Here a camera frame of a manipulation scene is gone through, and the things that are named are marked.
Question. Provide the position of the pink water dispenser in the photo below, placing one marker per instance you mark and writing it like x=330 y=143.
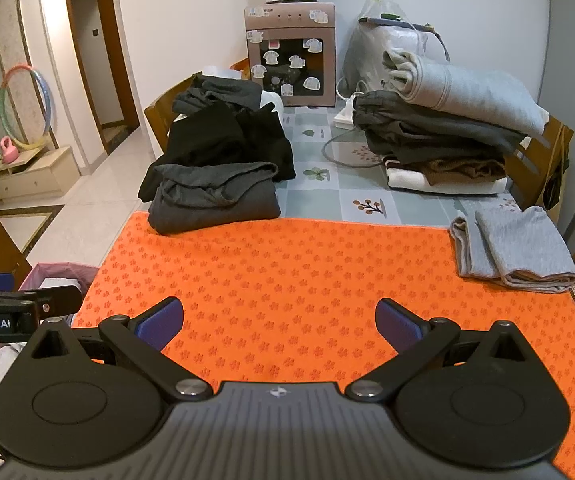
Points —
x=290 y=25

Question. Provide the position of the white power strip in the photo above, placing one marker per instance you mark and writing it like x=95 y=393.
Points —
x=345 y=117

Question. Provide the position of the wooden door frame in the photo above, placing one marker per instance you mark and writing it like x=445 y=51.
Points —
x=123 y=60

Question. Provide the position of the pink kettlebell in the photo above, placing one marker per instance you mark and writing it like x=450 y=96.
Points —
x=8 y=155

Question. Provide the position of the orange patterned mat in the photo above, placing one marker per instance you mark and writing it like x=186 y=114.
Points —
x=292 y=285

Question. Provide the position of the brown folded garment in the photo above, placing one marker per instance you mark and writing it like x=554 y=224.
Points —
x=447 y=170

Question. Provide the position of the pastel hula hoop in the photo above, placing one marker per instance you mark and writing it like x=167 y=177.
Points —
x=1 y=100

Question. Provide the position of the dark grey crumpled garment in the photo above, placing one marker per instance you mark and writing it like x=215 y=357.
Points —
x=217 y=92

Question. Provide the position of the light grey folded clothes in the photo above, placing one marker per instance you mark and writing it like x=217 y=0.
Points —
x=522 y=245

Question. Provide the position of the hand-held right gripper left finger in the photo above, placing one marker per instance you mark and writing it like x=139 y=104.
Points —
x=160 y=322

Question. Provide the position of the clear plastic bag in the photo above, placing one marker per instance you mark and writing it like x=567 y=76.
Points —
x=367 y=45

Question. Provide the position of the dark grey folded pants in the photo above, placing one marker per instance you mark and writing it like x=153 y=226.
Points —
x=417 y=130

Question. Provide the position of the black crumpled garment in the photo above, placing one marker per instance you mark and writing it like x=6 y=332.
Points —
x=217 y=135

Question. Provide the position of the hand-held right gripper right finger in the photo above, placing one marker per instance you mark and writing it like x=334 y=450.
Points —
x=397 y=327

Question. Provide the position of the white folded garment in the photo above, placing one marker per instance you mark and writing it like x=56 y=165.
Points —
x=442 y=187

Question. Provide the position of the cream low cabinet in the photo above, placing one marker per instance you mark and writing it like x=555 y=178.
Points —
x=32 y=180

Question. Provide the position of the pink laundry basket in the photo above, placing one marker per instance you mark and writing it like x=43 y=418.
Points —
x=57 y=274

